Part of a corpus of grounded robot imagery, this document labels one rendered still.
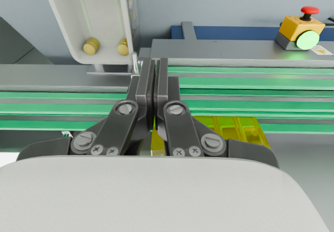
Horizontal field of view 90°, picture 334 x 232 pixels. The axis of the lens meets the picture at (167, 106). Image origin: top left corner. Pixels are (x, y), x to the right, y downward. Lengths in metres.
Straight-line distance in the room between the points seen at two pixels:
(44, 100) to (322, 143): 0.94
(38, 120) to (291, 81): 0.71
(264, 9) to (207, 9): 0.21
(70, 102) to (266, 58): 0.55
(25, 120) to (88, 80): 0.23
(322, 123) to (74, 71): 0.81
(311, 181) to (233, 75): 0.43
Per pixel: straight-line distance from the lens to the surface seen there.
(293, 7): 0.85
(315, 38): 0.58
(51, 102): 0.58
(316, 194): 0.70
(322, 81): 0.54
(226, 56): 0.49
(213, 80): 0.41
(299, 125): 0.66
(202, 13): 0.73
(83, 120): 0.59
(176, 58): 0.45
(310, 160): 0.76
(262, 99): 0.54
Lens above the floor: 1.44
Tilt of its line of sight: 45 degrees down
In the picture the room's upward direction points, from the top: 179 degrees counter-clockwise
